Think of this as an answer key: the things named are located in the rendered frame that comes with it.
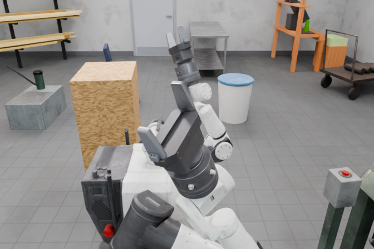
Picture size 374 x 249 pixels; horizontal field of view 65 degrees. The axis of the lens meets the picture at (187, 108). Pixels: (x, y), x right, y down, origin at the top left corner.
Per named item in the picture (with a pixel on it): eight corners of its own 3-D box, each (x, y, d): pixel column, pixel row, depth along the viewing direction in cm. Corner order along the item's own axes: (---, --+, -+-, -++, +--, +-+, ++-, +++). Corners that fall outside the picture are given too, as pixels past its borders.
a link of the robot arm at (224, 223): (183, 208, 56) (216, 253, 60) (216, 177, 59) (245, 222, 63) (170, 197, 62) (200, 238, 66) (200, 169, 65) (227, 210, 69)
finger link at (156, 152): (152, 128, 42) (167, 155, 46) (136, 125, 43) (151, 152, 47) (147, 137, 41) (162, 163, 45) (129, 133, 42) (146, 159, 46)
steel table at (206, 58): (216, 56, 771) (217, 16, 730) (226, 80, 590) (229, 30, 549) (188, 56, 770) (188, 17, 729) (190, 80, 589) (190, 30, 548)
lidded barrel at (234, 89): (247, 110, 455) (251, 73, 430) (252, 125, 410) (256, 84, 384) (215, 110, 458) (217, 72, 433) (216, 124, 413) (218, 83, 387)
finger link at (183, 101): (167, 83, 49) (178, 109, 53) (183, 84, 48) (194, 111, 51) (171, 77, 50) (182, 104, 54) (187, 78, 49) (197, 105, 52)
